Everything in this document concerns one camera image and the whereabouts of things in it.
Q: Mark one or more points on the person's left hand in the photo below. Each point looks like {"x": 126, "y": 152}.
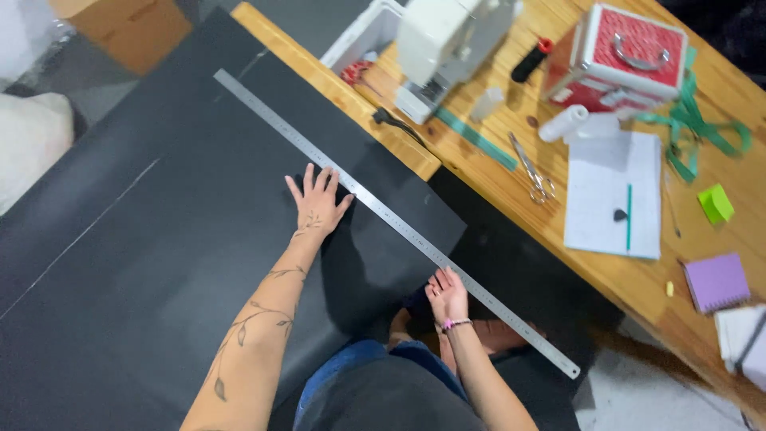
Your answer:
{"x": 316, "y": 209}

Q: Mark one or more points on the person's right hand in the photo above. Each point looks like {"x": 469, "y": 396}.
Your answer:
{"x": 449, "y": 302}

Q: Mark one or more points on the person's right fingers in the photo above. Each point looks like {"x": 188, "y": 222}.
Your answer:
{"x": 446, "y": 280}

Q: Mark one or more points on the long steel ruler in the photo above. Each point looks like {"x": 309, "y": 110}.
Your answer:
{"x": 383, "y": 210}

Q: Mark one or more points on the blue denim shorts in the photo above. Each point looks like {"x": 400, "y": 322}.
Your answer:
{"x": 347, "y": 359}

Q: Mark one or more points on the black shirt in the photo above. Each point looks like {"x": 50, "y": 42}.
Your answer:
{"x": 389, "y": 401}

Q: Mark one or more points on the silver metal scissors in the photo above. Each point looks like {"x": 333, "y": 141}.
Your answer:
{"x": 529, "y": 167}

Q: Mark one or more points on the green plastic ruler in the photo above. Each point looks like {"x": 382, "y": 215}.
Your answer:
{"x": 476, "y": 138}

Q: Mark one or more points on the small clear plastic bottle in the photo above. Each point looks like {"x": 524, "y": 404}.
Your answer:
{"x": 486, "y": 103}

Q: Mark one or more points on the white paper pad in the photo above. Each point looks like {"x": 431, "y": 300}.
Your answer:
{"x": 598, "y": 179}

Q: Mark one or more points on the small black chalk piece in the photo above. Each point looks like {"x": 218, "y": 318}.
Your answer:
{"x": 620, "y": 215}

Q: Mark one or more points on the green pencil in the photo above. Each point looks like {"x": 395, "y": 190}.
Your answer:
{"x": 629, "y": 218}

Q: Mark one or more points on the white thread spool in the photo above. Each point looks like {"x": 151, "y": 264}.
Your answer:
{"x": 562, "y": 123}

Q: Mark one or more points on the clear plastic container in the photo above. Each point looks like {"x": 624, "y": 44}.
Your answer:
{"x": 598, "y": 127}

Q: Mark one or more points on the small yellow eraser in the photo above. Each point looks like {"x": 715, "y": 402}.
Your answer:
{"x": 669, "y": 289}

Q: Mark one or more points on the white sewing machine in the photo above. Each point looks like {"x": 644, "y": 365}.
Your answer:
{"x": 440, "y": 42}

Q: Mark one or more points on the thin grey pen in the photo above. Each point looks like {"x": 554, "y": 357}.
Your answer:
{"x": 672, "y": 203}

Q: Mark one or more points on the white foam box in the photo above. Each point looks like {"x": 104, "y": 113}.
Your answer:
{"x": 365, "y": 36}

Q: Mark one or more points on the large black sheet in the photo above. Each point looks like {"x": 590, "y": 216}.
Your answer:
{"x": 179, "y": 239}

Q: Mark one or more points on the purple spiral notebook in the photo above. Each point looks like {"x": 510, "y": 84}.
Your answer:
{"x": 717, "y": 282}

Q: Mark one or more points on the green sticky note block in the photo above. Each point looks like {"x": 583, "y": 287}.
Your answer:
{"x": 716, "y": 205}

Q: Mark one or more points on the green measuring tape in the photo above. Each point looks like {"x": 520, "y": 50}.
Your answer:
{"x": 688, "y": 120}

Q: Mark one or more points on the white notebook with black band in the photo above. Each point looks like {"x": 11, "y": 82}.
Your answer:
{"x": 742, "y": 341}

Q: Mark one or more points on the brown cardboard box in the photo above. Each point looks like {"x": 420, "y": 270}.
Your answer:
{"x": 128, "y": 30}

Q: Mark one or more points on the white fabric bag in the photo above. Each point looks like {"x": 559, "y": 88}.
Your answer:
{"x": 30, "y": 149}

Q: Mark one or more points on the clear plastic wrap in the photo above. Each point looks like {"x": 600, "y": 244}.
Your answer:
{"x": 27, "y": 36}

